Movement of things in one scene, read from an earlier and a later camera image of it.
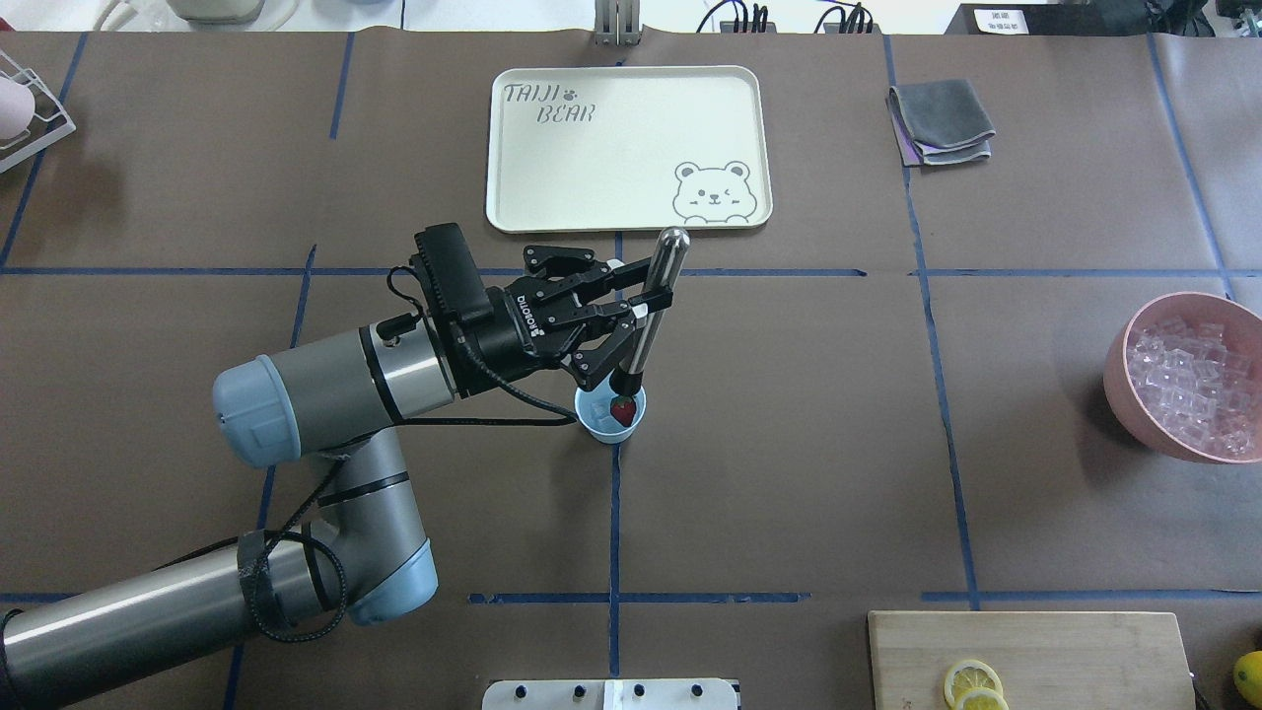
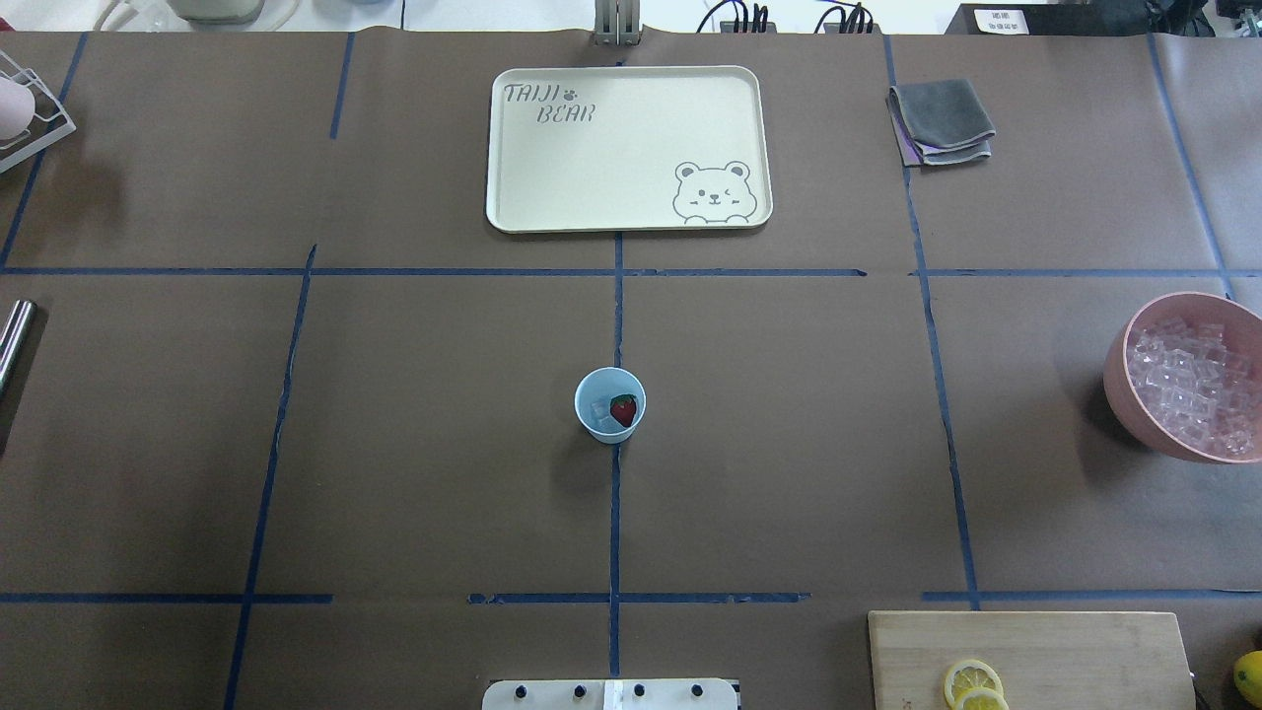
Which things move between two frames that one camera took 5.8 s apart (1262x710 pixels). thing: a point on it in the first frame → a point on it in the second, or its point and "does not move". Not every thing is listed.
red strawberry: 623,408 does not move
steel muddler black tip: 665,264 → 13,343
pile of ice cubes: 1197,384 does not move
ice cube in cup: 598,412 does not move
